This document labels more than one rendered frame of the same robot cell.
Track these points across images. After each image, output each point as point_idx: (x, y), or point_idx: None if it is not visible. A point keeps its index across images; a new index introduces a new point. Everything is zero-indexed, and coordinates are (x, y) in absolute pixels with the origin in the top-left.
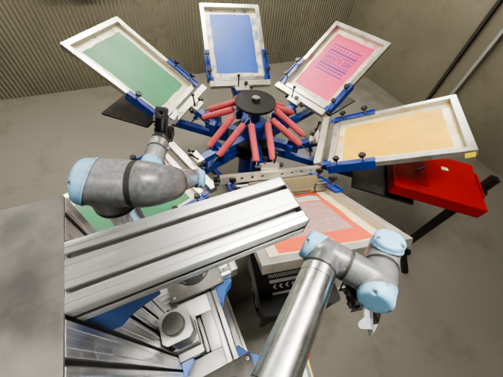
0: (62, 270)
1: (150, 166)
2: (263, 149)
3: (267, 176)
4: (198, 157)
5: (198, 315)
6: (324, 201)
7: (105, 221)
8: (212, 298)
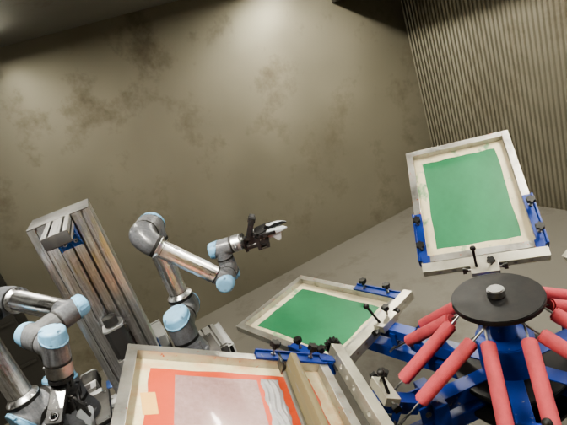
0: (59, 217)
1: (139, 225)
2: (475, 395)
3: (356, 395)
4: (383, 321)
5: None
6: None
7: (289, 312)
8: None
